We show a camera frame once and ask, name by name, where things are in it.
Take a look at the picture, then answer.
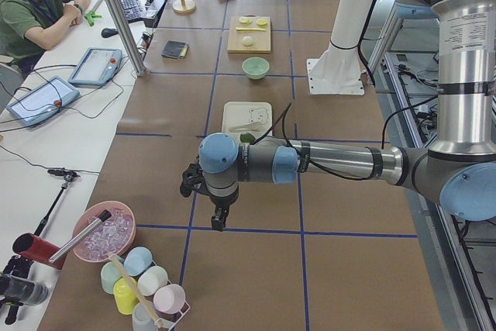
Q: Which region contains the lemon slice upper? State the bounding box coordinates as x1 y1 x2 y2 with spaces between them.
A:
257 18 268 26

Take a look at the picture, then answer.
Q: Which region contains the bamboo cutting board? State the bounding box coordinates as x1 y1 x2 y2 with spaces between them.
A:
227 16 272 53

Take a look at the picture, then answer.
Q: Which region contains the steel tube with black cap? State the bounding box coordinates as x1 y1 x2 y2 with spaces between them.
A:
48 209 112 264

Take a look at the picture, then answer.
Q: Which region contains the black selfie stick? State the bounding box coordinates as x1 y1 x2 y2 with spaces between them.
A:
33 168 79 236

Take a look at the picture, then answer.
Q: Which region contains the black camera tripod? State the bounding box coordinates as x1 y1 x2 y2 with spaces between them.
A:
1 255 50 325

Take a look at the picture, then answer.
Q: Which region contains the teach pendant tablet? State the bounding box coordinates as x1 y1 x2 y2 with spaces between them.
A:
6 76 80 126
68 47 123 87

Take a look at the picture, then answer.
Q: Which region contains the grey cup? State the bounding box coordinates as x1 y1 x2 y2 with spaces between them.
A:
132 302 158 331

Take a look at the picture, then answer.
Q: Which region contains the white plastic spoon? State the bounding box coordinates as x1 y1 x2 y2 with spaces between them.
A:
229 122 264 133

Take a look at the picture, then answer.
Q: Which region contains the wooden stand with round base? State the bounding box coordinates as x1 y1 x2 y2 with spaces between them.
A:
172 0 196 15

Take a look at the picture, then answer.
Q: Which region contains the yellow cup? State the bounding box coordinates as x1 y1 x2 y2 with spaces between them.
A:
113 278 140 315

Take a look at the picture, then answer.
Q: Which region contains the aluminium frame post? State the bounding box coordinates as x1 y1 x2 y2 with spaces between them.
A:
105 0 146 77

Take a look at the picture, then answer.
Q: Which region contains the seated person green shirt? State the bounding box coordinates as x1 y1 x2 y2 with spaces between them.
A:
1 0 91 74

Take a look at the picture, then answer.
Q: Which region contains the red cylinder holder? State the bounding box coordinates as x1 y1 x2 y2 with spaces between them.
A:
12 233 65 270

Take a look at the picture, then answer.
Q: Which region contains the pink cup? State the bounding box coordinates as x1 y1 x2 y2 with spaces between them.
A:
153 284 186 314

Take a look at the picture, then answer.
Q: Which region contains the black computer mouse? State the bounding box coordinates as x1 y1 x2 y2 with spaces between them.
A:
101 28 119 39

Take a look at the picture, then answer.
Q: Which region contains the white cup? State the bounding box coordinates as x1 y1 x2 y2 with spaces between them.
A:
137 265 168 296

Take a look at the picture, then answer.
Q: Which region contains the yellow sponge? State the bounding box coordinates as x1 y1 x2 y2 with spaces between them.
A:
179 44 189 59

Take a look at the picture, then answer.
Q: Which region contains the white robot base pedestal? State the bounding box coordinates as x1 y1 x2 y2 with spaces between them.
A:
307 0 374 95

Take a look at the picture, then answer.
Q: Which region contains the green cup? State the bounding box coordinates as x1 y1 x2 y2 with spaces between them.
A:
100 261 122 295

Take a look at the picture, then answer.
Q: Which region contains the far teach pendant tablet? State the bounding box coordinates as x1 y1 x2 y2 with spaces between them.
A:
68 47 123 87

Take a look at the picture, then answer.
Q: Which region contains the black keyboard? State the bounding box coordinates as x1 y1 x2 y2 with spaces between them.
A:
119 0 146 23

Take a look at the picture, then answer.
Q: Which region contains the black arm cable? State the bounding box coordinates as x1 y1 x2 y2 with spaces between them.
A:
255 102 441 181

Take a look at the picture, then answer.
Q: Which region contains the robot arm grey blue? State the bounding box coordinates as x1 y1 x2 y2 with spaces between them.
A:
180 0 495 231

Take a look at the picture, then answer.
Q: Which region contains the pink bowl of ice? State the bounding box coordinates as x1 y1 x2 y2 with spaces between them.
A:
73 201 136 263

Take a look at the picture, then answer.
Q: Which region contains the white bear tray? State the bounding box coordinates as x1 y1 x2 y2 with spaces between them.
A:
221 102 273 139

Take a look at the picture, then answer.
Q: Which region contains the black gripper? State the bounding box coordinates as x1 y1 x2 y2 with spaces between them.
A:
180 163 238 231

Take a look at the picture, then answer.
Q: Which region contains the green clamp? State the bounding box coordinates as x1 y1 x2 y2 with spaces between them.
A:
84 11 102 27

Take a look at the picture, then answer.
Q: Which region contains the yellow plastic knife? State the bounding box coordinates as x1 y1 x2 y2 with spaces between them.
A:
235 27 267 32

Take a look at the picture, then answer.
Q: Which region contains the near teach pendant tablet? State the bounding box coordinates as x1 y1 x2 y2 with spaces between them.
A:
6 76 80 126

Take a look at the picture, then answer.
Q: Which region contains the white wire cup rack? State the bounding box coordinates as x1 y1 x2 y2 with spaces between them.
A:
150 275 189 322

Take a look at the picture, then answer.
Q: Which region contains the green ceramic bowl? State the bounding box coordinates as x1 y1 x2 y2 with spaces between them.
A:
242 57 270 80

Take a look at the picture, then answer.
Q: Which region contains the grey folded cloth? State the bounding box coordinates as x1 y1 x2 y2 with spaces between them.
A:
161 40 187 59

